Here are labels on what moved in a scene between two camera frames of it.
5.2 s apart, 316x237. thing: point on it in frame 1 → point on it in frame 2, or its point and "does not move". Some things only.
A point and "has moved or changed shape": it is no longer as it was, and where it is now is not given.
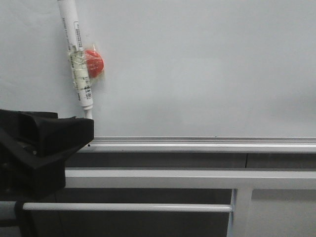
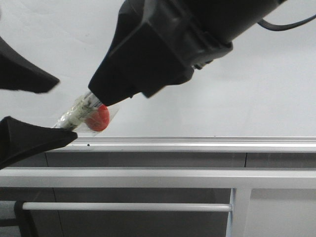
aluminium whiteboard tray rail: x=202 y=144 does not move
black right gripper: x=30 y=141 → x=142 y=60
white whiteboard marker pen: x=71 y=23 has moved or changed shape
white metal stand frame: x=242 y=182 does not move
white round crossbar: x=127 y=207 does not move
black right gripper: x=172 y=68 does not move
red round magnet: x=95 y=62 → x=99 y=120
